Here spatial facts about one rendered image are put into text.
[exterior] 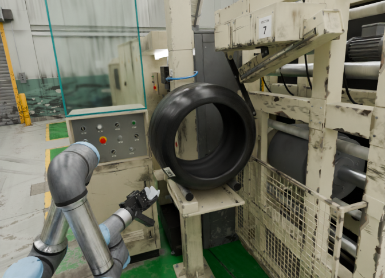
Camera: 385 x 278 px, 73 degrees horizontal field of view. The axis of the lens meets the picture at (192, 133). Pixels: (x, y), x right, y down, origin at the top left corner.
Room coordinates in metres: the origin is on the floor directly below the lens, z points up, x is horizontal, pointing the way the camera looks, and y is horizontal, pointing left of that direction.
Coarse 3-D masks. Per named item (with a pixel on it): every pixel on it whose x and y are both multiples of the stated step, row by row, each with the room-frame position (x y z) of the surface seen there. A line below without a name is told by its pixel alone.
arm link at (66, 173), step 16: (64, 160) 0.74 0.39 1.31; (80, 160) 0.76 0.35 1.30; (48, 176) 0.72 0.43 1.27; (64, 176) 0.70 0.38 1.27; (80, 176) 0.73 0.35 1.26; (64, 192) 0.68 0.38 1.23; (80, 192) 0.71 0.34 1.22; (64, 208) 0.69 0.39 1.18; (80, 208) 0.70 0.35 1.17; (80, 224) 0.69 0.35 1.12; (96, 224) 0.73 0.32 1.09; (80, 240) 0.69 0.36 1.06; (96, 240) 0.71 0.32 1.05; (96, 256) 0.69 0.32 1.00; (96, 272) 0.69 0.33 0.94; (112, 272) 0.71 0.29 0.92
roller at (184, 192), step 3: (177, 183) 1.38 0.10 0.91; (180, 186) 1.32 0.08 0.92; (183, 186) 1.31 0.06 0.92; (180, 189) 1.30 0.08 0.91; (183, 189) 1.28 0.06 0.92; (186, 189) 1.27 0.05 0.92; (189, 189) 1.28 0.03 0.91; (183, 192) 1.26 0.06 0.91; (186, 192) 1.24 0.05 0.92; (189, 192) 1.23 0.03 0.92; (183, 195) 1.25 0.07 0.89; (186, 195) 1.22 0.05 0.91; (189, 195) 1.22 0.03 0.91; (192, 195) 1.22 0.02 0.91; (186, 198) 1.21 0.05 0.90; (189, 198) 1.22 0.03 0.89; (192, 198) 1.22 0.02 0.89
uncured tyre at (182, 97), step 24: (168, 96) 1.37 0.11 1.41; (192, 96) 1.25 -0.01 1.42; (216, 96) 1.28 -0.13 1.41; (240, 96) 1.36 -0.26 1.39; (168, 120) 1.22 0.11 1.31; (240, 120) 1.54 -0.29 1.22; (168, 144) 1.20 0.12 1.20; (240, 144) 1.51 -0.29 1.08; (192, 168) 1.52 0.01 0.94; (216, 168) 1.51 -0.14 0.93; (240, 168) 1.32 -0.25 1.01
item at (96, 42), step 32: (64, 0) 1.76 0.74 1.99; (96, 0) 1.82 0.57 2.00; (128, 0) 1.88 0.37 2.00; (64, 32) 1.76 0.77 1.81; (96, 32) 1.81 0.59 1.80; (128, 32) 1.88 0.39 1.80; (64, 64) 1.75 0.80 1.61; (96, 64) 1.81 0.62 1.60; (128, 64) 1.87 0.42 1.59; (64, 96) 1.74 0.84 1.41; (96, 96) 1.80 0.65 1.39; (128, 96) 1.86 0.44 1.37
